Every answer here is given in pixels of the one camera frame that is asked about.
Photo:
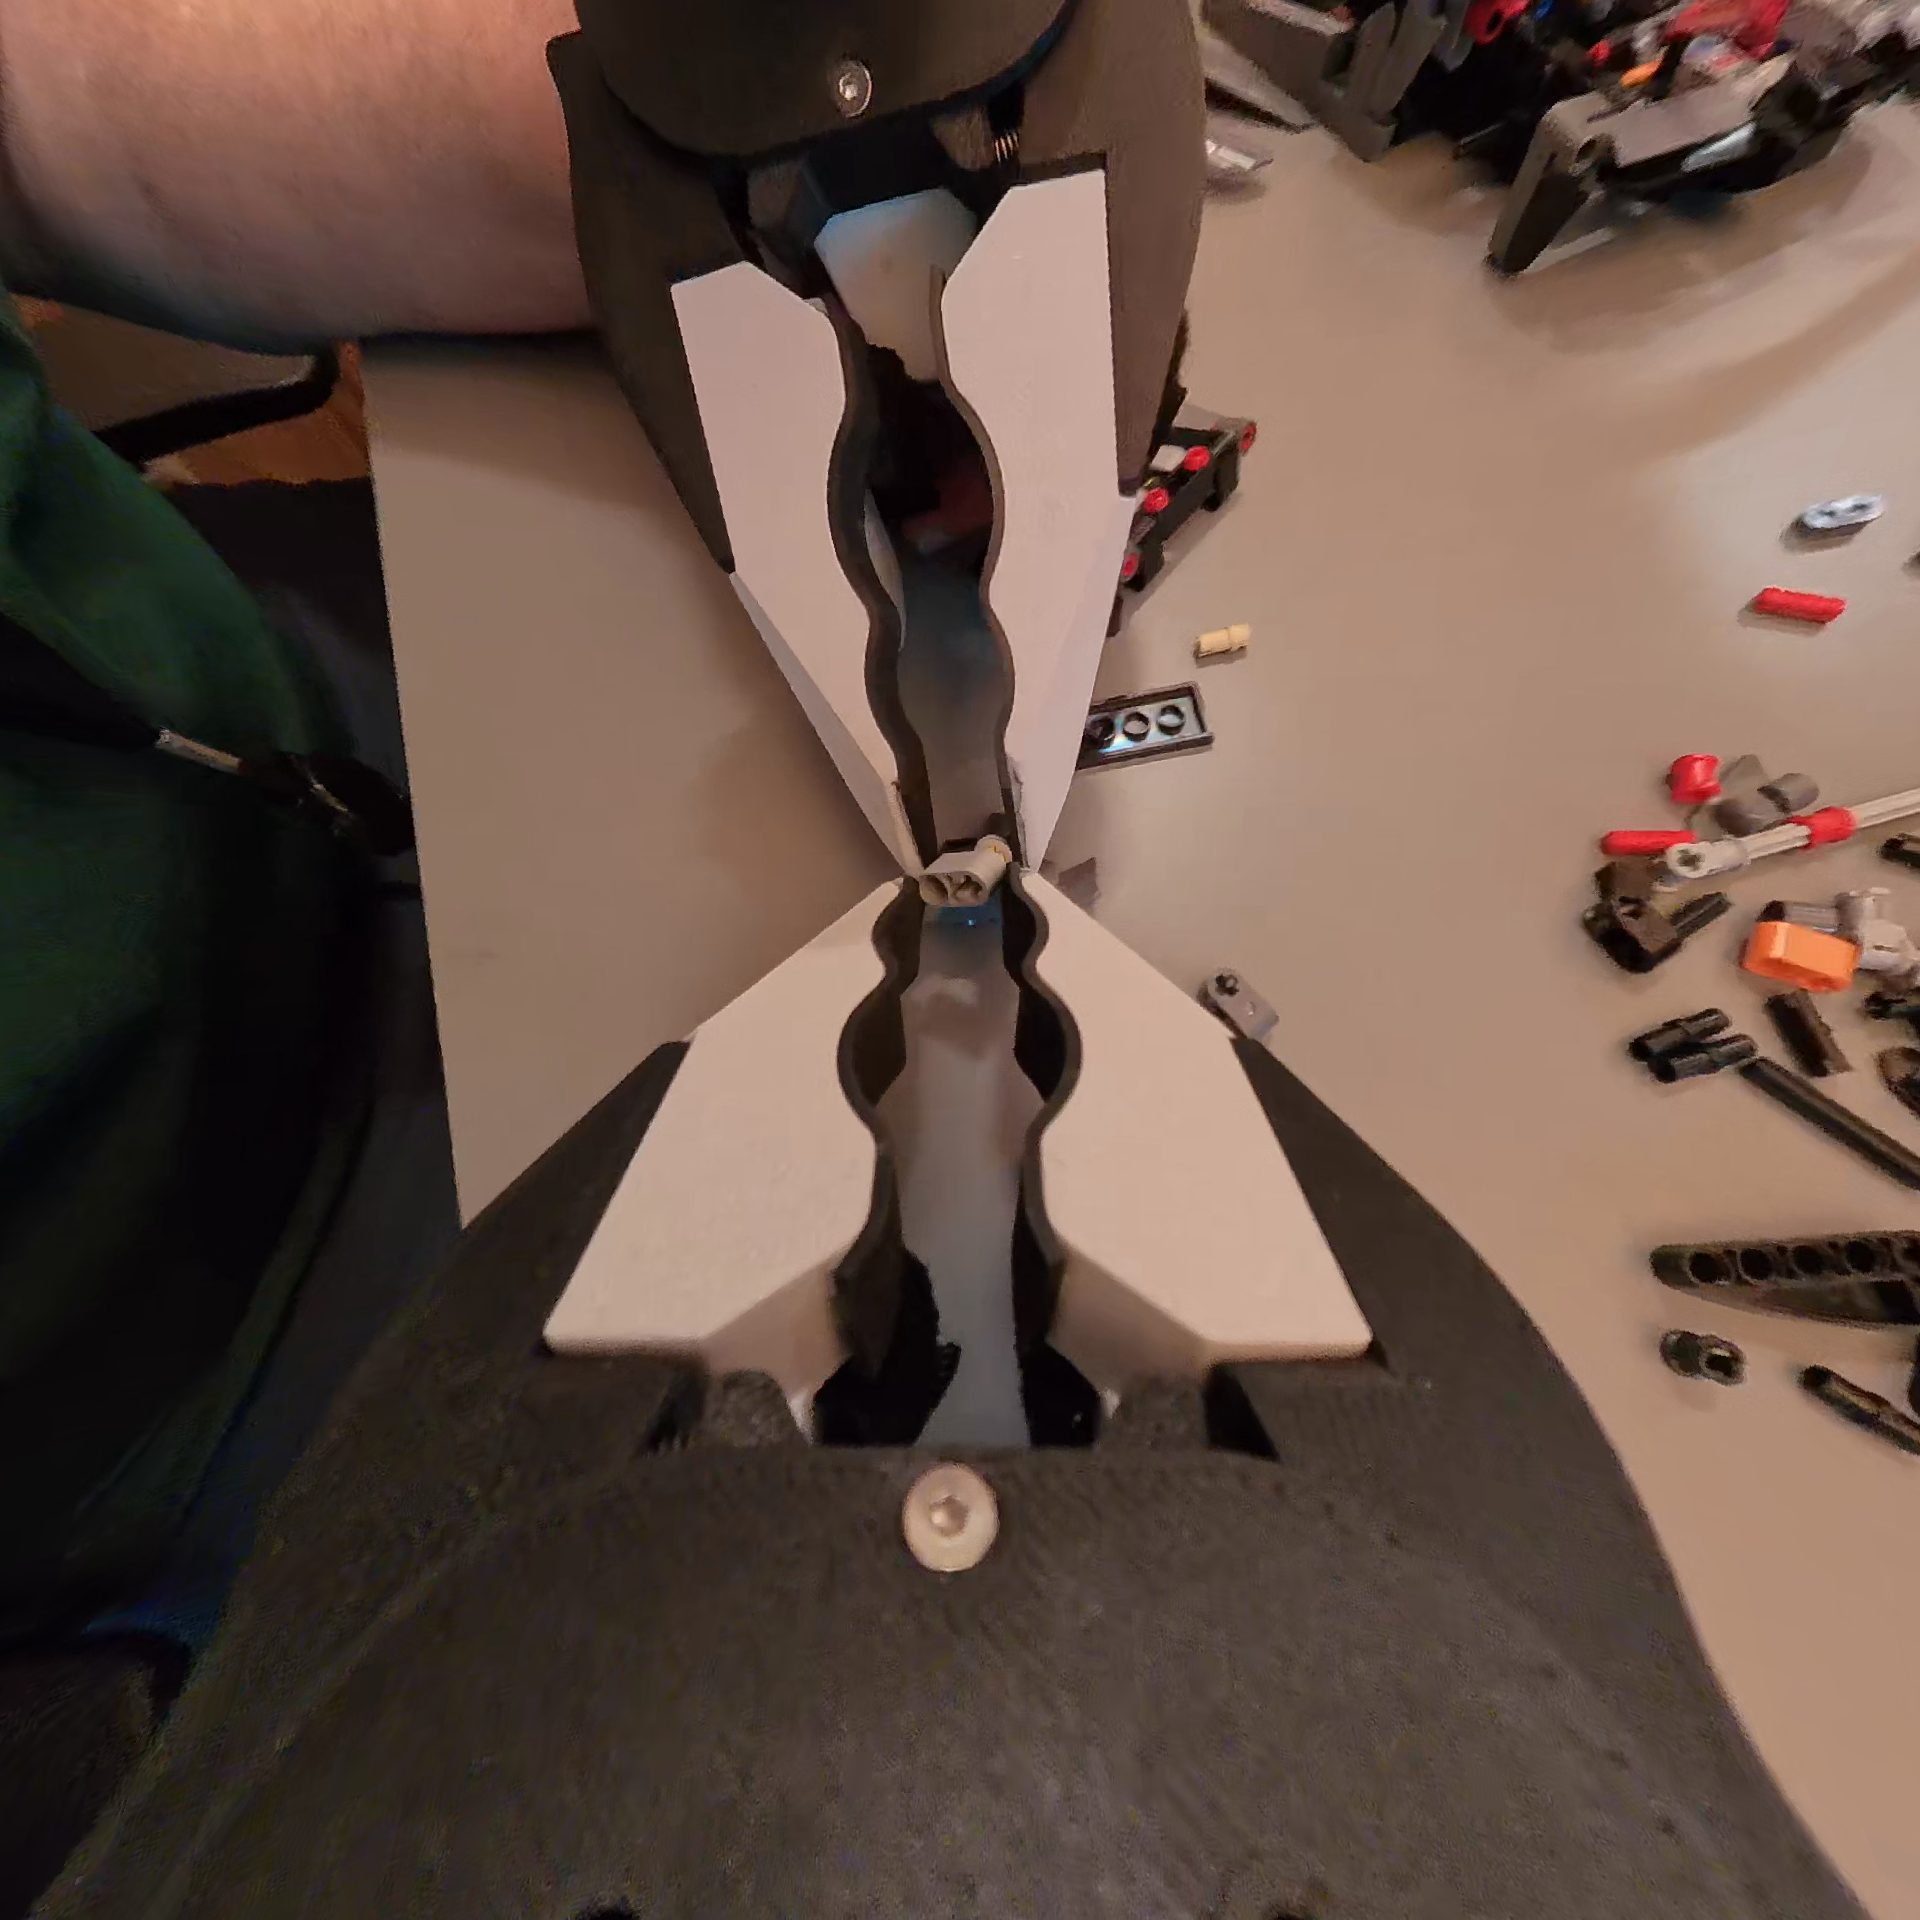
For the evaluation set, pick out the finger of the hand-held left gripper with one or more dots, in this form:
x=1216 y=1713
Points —
x=1060 y=393
x=764 y=451

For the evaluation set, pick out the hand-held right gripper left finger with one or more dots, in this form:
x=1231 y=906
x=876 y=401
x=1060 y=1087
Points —
x=720 y=1201

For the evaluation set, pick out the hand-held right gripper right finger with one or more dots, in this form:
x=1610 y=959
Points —
x=1200 y=1201

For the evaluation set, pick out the black grey lego assembly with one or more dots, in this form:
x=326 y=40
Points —
x=1193 y=473

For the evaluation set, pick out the small grey lego connector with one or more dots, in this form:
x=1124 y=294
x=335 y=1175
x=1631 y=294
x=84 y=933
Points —
x=1236 y=999

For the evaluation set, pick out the light grey lego connector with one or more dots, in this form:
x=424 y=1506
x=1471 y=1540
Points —
x=961 y=870

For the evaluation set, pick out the black triangular lego beam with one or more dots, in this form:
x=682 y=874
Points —
x=1796 y=1272

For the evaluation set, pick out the pile of lego pieces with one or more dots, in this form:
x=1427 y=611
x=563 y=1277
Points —
x=1777 y=952

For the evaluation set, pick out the person's left forearm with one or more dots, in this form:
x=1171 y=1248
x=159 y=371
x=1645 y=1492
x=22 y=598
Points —
x=297 y=165

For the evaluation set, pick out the tan lego pin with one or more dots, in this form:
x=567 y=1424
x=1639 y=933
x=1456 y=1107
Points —
x=1220 y=640

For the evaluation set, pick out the black flat lego plate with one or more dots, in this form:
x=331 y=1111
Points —
x=1145 y=723

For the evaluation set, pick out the partly built lego car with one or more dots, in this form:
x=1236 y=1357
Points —
x=1654 y=123

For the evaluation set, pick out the red lego pin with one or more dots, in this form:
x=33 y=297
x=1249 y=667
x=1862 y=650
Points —
x=1796 y=607

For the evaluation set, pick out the person's legs blue pants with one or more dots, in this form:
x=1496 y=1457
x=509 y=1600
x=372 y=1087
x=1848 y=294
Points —
x=372 y=1046

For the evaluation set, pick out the brown office chair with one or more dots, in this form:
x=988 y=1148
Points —
x=225 y=405

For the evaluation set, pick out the black badge reel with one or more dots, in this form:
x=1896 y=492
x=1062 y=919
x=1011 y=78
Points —
x=317 y=790

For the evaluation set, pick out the person's torso green shirt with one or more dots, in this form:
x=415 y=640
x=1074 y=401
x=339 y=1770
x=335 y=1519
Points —
x=123 y=753

